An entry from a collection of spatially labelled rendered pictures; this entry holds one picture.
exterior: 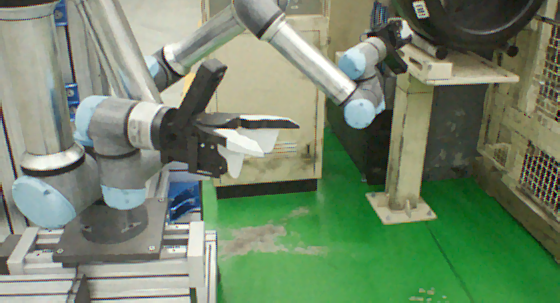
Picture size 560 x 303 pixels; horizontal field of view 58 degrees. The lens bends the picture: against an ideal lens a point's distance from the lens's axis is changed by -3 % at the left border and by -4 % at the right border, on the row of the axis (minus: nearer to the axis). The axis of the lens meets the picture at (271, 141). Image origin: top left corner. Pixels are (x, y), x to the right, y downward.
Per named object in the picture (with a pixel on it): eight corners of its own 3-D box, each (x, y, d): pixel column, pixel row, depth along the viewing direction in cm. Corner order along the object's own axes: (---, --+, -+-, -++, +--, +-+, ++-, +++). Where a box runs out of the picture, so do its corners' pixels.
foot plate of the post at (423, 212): (365, 195, 264) (366, 188, 262) (414, 190, 268) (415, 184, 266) (383, 224, 240) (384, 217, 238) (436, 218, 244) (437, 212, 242)
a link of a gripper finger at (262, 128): (292, 149, 85) (236, 151, 83) (294, 114, 83) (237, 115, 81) (297, 155, 82) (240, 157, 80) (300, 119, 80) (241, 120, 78)
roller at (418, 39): (410, 30, 207) (402, 38, 208) (403, 23, 205) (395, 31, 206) (450, 53, 176) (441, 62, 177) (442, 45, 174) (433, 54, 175)
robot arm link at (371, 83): (356, 123, 143) (345, 87, 139) (362, 109, 153) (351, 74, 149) (383, 118, 140) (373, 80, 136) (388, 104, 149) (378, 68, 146)
